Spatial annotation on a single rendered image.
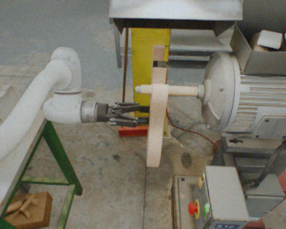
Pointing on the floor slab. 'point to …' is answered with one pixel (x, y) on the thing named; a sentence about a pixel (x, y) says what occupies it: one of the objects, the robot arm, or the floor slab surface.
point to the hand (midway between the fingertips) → (148, 114)
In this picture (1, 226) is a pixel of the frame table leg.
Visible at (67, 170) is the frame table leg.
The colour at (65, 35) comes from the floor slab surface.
